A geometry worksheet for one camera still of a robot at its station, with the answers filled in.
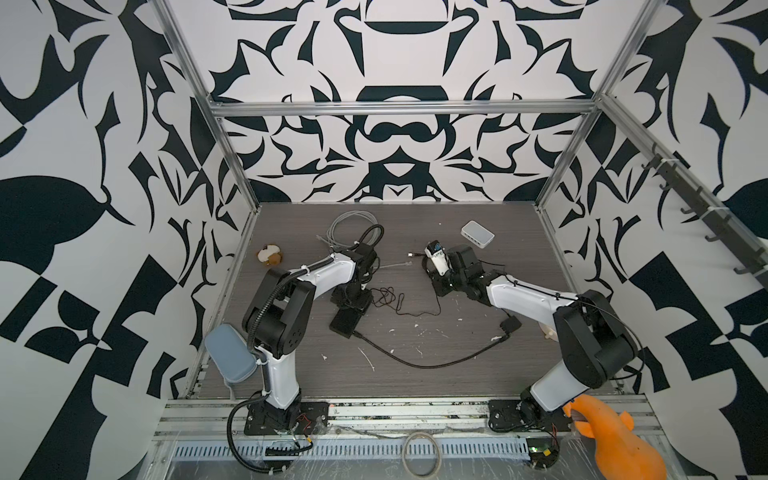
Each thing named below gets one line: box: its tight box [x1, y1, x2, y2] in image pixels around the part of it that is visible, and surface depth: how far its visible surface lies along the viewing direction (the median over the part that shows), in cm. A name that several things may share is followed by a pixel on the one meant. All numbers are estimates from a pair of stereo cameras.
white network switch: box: [460, 220, 496, 249], surface depth 111 cm
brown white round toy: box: [256, 243, 283, 266], surface depth 104 cm
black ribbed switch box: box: [329, 307, 362, 339], surface depth 91 cm
